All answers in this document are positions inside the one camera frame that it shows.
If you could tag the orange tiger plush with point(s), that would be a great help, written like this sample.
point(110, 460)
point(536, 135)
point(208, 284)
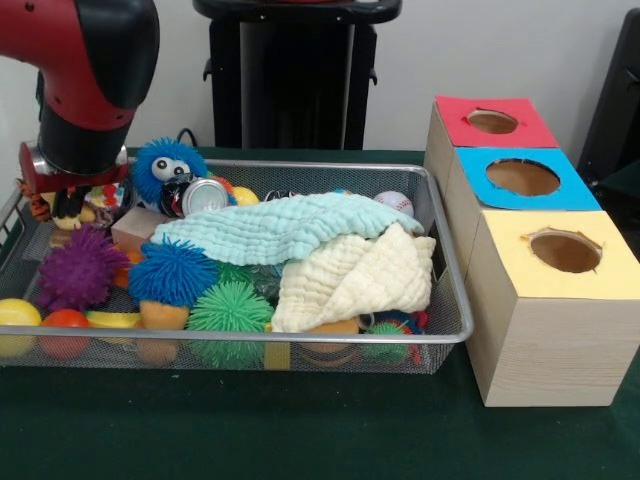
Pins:
point(39, 205)

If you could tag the crushed soda can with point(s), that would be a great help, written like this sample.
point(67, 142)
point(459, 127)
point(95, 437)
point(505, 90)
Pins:
point(202, 197)

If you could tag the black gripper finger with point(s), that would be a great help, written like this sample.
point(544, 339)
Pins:
point(61, 202)
point(81, 196)

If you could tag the blue fuzzy ball with eyes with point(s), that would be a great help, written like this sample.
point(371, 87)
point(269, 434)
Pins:
point(147, 162)

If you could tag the wooden box with three holes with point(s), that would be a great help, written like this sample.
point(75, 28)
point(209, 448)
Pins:
point(550, 350)

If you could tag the purple spiky ball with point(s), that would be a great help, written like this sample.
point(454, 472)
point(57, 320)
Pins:
point(80, 270)

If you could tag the cream cloth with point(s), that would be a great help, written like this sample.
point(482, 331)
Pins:
point(360, 280)

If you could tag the mint green cloth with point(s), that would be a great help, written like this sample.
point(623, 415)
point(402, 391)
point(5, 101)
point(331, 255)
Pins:
point(280, 230)

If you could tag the yellow smooth ball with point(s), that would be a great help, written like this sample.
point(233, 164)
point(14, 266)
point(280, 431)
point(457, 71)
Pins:
point(17, 315)

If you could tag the white baseball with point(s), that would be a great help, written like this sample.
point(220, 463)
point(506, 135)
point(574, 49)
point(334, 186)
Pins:
point(397, 202)

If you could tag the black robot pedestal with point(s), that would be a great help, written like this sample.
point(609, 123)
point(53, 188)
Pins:
point(290, 100)

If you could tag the dark green table cloth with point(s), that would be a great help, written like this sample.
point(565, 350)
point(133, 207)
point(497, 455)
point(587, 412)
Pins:
point(250, 430)

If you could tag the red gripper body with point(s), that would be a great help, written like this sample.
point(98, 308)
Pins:
point(35, 182)

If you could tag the green cloth covered side table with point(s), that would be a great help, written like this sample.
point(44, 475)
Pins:
point(620, 190)

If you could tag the blue spiky ball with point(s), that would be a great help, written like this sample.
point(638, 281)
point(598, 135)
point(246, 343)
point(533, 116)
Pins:
point(172, 272)

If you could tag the silver mesh bin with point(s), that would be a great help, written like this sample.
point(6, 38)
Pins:
point(320, 362)

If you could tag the green spiky ball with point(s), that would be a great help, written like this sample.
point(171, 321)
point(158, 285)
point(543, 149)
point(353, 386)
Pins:
point(230, 310)

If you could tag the red orange ball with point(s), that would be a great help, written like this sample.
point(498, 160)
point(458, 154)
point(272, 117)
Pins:
point(65, 320)

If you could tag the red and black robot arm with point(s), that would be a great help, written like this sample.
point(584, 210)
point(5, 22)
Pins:
point(85, 75)

